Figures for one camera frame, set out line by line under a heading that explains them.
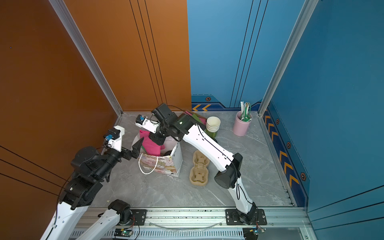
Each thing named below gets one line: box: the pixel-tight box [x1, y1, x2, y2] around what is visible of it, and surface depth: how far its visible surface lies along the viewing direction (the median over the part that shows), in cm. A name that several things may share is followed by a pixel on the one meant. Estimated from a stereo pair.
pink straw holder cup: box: [233, 111, 253, 137], surface depth 104 cm
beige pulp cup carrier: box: [189, 150, 210, 186], surface depth 86 cm
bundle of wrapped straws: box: [240, 101, 252, 122], surface depth 98 cm
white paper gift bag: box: [132, 133, 183, 178], surface depth 74 cm
